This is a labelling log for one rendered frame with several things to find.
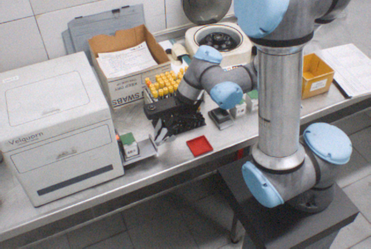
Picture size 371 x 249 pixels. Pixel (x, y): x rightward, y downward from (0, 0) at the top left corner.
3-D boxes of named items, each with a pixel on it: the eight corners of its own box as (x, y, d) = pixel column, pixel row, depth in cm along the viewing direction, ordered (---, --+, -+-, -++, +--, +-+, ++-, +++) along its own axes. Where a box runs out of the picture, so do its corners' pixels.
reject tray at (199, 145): (195, 157, 117) (195, 155, 117) (185, 142, 122) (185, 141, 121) (213, 150, 119) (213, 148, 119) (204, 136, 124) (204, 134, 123)
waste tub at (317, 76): (301, 101, 136) (306, 80, 129) (281, 80, 145) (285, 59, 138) (329, 91, 140) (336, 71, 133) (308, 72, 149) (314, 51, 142)
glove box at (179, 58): (174, 91, 141) (173, 72, 134) (152, 58, 156) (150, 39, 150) (202, 82, 144) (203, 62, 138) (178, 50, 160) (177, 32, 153)
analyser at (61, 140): (33, 209, 104) (-7, 142, 83) (21, 143, 122) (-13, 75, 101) (133, 172, 113) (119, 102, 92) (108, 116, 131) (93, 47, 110)
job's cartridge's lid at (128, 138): (124, 147, 107) (123, 146, 107) (119, 136, 111) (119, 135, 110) (136, 143, 109) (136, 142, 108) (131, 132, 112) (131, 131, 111)
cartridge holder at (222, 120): (220, 130, 126) (221, 123, 123) (207, 114, 131) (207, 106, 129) (233, 124, 128) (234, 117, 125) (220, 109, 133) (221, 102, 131)
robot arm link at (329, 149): (348, 176, 92) (368, 145, 82) (308, 198, 88) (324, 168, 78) (317, 143, 99) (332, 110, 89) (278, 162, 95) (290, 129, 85)
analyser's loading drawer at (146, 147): (95, 178, 109) (92, 168, 106) (90, 163, 114) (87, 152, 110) (158, 155, 115) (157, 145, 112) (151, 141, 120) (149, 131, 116)
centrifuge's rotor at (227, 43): (206, 65, 143) (206, 50, 138) (194, 44, 154) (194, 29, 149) (242, 58, 146) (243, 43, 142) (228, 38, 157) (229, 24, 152)
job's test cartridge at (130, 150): (126, 160, 112) (123, 147, 107) (122, 149, 115) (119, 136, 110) (138, 156, 113) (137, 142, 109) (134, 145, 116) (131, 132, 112)
